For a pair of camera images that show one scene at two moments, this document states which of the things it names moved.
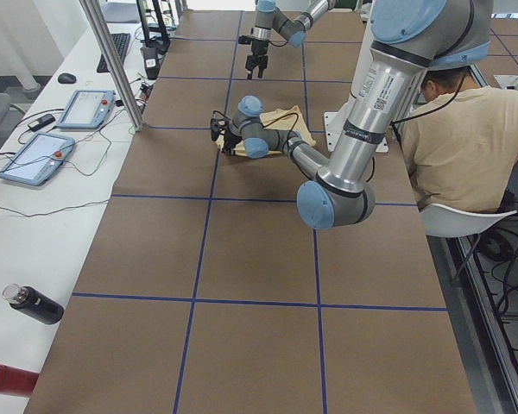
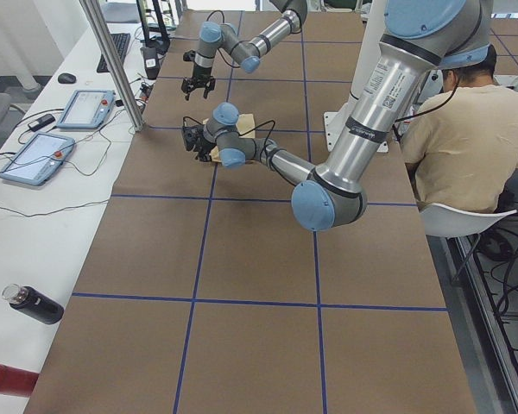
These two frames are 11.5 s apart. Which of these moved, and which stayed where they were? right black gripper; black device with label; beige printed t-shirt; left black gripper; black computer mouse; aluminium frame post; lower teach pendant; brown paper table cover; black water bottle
Moved: left black gripper; right black gripper; beige printed t-shirt
Stayed: black computer mouse; black device with label; black water bottle; lower teach pendant; brown paper table cover; aluminium frame post
